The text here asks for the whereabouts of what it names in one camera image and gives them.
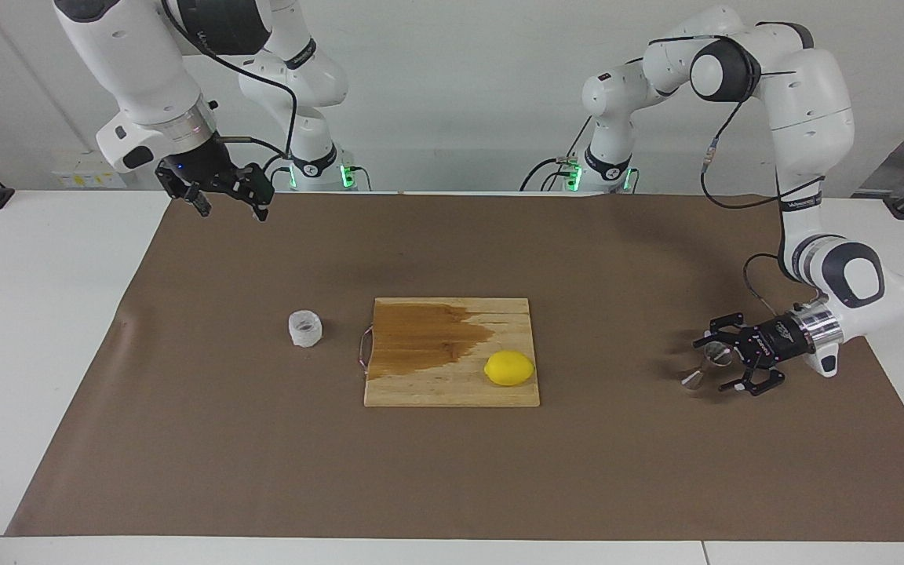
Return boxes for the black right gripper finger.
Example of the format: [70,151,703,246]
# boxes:
[221,164,276,223]
[155,160,213,218]

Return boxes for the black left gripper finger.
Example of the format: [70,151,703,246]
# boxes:
[719,353,787,396]
[692,312,759,351]

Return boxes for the steel jigger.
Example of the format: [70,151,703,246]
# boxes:
[681,344,733,390]

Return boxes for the white socket box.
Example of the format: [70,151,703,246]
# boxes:
[52,151,127,189]

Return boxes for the yellow lemon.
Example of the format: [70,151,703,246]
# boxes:
[483,350,537,388]

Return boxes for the wooden cutting board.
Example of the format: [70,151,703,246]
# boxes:
[357,297,541,409]

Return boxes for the brown paper mat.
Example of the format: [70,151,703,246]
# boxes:
[5,191,904,542]

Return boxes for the black right arm base cables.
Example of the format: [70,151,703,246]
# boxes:
[262,152,296,192]

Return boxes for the black arm base cables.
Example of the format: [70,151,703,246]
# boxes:
[519,118,596,192]
[262,152,296,192]

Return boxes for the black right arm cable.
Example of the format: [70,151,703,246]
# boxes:
[160,0,297,158]

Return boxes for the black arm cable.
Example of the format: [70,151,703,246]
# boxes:
[160,0,297,158]
[699,35,826,319]

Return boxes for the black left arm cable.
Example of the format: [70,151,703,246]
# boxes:
[699,35,826,319]

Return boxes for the black left arm base cables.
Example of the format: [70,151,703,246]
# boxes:
[519,118,596,192]

